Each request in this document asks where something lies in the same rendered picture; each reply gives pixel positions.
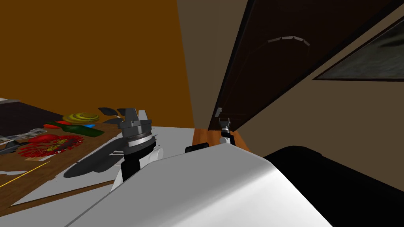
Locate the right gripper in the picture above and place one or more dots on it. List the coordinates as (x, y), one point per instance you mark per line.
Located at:
(224, 124)

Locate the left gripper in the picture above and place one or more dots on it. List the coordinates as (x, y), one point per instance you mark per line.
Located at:
(135, 127)

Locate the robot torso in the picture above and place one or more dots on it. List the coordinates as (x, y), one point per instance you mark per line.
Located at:
(205, 189)

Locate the dark brown door leaf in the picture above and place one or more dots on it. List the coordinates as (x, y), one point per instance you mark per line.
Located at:
(284, 72)

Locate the brown wooden table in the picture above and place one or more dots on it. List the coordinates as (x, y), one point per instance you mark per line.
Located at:
(33, 176)

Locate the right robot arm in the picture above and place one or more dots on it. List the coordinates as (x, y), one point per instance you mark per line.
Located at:
(325, 183)

